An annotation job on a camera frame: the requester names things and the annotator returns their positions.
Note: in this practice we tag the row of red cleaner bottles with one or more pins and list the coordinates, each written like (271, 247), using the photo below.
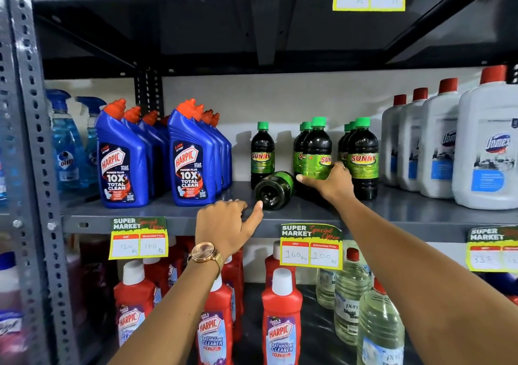
(281, 324)

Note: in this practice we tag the person's right hand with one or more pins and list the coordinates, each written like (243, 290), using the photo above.
(334, 189)

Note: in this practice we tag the blue spray bottle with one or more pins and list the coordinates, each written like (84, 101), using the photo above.
(91, 142)
(66, 146)

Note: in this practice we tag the gold wristwatch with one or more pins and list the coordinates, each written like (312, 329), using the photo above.
(202, 252)

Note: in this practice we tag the person's right forearm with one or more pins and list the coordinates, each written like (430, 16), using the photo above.
(425, 288)

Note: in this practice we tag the row of blue cleaner bottles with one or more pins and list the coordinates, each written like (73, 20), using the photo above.
(499, 284)
(121, 162)

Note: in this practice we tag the grey metal shelf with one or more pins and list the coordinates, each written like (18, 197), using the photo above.
(404, 211)

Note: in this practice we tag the row of green bottles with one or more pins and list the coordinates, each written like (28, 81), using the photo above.
(262, 162)

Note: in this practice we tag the person's left hand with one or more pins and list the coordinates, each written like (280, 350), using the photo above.
(220, 225)

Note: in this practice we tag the white bottle purple label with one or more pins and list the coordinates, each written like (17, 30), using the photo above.
(10, 296)

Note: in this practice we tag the dark green labelled bottle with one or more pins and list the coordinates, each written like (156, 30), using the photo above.
(363, 182)
(317, 150)
(275, 191)

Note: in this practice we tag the person's left forearm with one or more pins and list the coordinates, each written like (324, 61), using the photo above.
(174, 320)

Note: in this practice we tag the row of white red-capped bottles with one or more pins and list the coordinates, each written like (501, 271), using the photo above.
(485, 154)

